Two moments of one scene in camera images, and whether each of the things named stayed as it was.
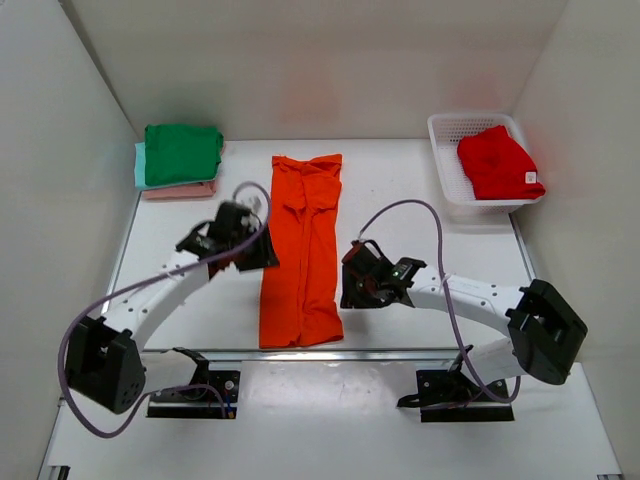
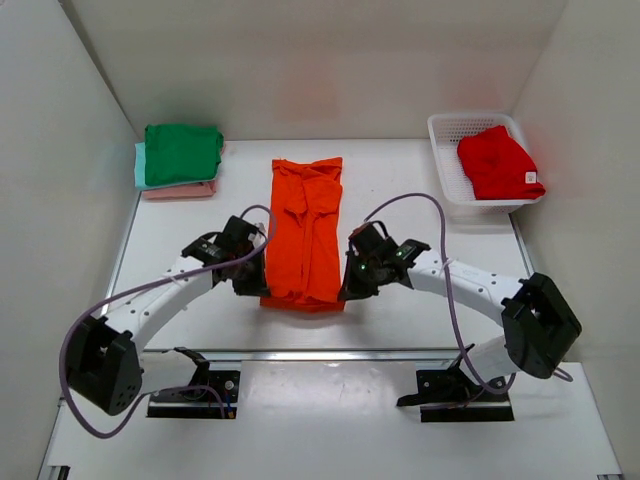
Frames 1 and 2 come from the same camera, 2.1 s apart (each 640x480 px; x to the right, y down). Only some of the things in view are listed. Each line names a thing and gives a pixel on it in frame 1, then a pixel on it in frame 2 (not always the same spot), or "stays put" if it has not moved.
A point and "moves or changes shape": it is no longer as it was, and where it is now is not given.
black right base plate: (451, 396) stays put
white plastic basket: (456, 186) stays put
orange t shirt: (301, 302) moves or changes shape
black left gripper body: (256, 254) → (250, 275)
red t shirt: (500, 168) stays put
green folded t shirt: (181, 152) stays put
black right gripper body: (360, 294) → (362, 278)
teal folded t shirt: (140, 172) stays put
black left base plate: (214, 396) stays put
